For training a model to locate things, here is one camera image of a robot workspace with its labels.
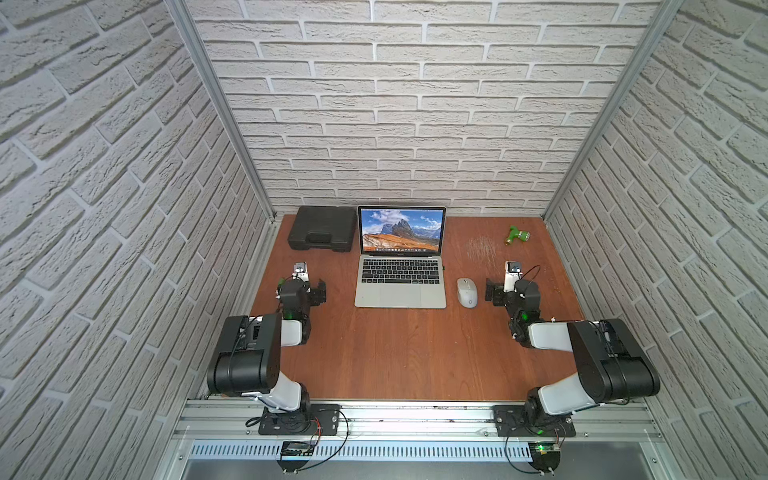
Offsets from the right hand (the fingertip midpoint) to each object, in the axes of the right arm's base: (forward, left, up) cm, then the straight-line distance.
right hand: (507, 279), depth 94 cm
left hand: (+5, +65, +2) cm, 66 cm away
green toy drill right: (+22, -11, -3) cm, 25 cm away
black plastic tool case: (+29, +63, -2) cm, 69 cm away
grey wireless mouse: (-2, +13, -3) cm, 14 cm away
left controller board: (-42, +64, -8) cm, 77 cm away
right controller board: (-46, +3, -7) cm, 47 cm away
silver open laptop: (+15, +33, -5) cm, 37 cm away
